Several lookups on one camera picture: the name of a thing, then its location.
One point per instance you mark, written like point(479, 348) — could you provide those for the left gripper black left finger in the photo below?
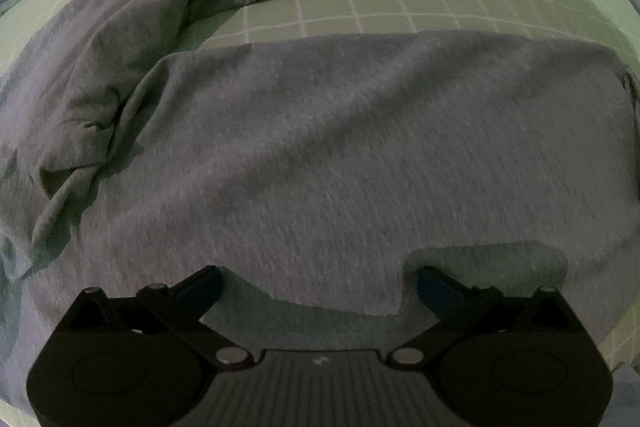
point(145, 360)

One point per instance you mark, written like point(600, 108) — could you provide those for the grey long-sleeve garment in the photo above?
point(316, 170)

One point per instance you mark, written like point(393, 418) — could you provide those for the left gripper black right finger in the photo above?
point(496, 360)

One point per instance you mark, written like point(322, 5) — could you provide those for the green checked bed sheet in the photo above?
point(610, 22)

